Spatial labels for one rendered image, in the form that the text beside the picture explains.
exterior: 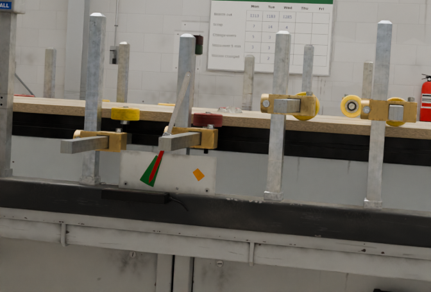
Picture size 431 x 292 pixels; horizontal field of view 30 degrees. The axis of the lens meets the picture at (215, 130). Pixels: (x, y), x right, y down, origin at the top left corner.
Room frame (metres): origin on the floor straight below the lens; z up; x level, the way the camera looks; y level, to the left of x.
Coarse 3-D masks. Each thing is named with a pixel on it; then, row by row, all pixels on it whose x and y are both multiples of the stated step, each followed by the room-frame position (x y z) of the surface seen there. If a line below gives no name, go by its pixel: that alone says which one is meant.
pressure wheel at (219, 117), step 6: (198, 114) 2.17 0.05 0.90; (204, 114) 2.16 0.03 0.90; (210, 114) 2.16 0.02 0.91; (216, 114) 2.17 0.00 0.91; (198, 120) 2.17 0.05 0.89; (204, 120) 2.16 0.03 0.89; (210, 120) 2.16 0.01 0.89; (216, 120) 2.17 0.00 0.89; (222, 120) 2.20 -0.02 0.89; (204, 126) 2.19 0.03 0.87; (216, 126) 2.17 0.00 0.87; (204, 150) 2.20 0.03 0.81
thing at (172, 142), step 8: (168, 136) 1.84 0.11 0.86; (176, 136) 1.86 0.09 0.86; (184, 136) 1.90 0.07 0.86; (192, 136) 1.98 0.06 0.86; (200, 136) 2.06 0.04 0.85; (160, 144) 1.80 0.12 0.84; (168, 144) 1.80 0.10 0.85; (176, 144) 1.84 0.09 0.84; (184, 144) 1.91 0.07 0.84; (192, 144) 1.99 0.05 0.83
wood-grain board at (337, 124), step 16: (16, 96) 3.11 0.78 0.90; (32, 112) 2.40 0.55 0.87; (48, 112) 2.39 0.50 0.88; (64, 112) 2.37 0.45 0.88; (80, 112) 2.36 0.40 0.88; (144, 112) 2.32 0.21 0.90; (160, 112) 2.31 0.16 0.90; (192, 112) 2.39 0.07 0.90; (224, 112) 2.58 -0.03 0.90; (256, 112) 2.79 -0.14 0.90; (288, 128) 2.23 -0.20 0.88; (304, 128) 2.22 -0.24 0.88; (320, 128) 2.21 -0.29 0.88; (336, 128) 2.20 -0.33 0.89; (352, 128) 2.19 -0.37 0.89; (368, 128) 2.18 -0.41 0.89; (400, 128) 2.17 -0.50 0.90; (416, 128) 2.16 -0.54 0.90
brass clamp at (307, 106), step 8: (264, 96) 2.04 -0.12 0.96; (272, 96) 2.03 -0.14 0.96; (280, 96) 2.02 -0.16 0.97; (288, 96) 2.02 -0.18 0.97; (296, 96) 2.01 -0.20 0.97; (304, 96) 2.01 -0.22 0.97; (312, 96) 2.01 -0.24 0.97; (264, 104) 2.03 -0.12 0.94; (272, 104) 2.03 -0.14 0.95; (304, 104) 2.01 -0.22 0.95; (312, 104) 2.01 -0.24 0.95; (264, 112) 2.05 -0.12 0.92; (272, 112) 2.03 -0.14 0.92; (296, 112) 2.01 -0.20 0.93; (304, 112) 2.01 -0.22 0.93; (312, 112) 2.01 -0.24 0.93
